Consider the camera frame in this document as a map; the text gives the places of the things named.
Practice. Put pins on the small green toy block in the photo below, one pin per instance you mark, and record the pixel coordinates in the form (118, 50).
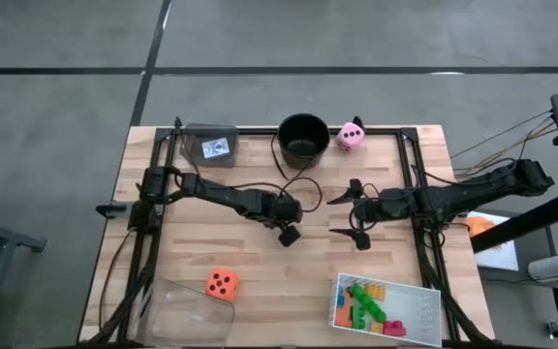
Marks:
(358, 318)

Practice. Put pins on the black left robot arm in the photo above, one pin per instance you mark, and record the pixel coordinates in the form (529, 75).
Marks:
(221, 194)

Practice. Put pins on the black aluminium table frame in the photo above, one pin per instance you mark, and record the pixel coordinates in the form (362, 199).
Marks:
(385, 130)

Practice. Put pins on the black caster wheel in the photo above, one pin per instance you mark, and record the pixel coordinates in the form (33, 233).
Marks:
(555, 329)

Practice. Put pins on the small yellow toy block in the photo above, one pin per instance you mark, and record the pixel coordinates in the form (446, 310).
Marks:
(377, 328)

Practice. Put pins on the smoky translucent plastic container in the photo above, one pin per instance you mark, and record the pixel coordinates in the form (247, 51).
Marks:
(192, 155)

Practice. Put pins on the blue playing card box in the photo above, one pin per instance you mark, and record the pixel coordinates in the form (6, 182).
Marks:
(216, 148)

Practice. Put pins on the black metal beam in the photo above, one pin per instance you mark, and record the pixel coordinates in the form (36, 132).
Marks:
(526, 223)

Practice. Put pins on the white paper roll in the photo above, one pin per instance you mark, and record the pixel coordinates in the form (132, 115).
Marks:
(550, 266)

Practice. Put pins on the red two-stud toy block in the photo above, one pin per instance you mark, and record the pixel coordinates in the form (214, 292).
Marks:
(394, 329)

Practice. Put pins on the white perforated plastic bin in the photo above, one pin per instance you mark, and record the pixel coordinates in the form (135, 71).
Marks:
(414, 315)

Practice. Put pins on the long green toy block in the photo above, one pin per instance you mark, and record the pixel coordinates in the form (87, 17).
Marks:
(368, 304)

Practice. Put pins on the cyan toy block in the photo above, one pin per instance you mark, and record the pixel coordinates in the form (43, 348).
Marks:
(340, 291)

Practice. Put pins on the black jack-o-lantern bucket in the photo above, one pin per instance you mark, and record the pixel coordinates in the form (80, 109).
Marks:
(304, 140)

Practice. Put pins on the orange foam die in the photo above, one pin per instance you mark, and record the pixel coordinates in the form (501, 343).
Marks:
(222, 284)

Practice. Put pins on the large orange toy block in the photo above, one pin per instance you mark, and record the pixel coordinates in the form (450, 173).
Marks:
(342, 316)

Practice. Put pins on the orange object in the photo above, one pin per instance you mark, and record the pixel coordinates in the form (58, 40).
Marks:
(480, 225)

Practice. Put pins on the clear plastic container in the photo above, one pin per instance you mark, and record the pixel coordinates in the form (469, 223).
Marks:
(182, 320)

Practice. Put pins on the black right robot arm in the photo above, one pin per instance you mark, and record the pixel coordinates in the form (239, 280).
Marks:
(477, 191)

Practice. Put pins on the pink plush die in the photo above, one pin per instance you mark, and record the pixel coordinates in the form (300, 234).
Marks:
(349, 136)

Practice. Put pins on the white side table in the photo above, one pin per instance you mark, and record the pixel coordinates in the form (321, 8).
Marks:
(502, 257)

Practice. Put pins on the yellow two-stud toy block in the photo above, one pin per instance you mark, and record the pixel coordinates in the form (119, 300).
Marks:
(377, 291)

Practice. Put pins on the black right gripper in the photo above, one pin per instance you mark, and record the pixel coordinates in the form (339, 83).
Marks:
(385, 206)

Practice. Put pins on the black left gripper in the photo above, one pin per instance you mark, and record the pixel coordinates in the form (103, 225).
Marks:
(281, 209)

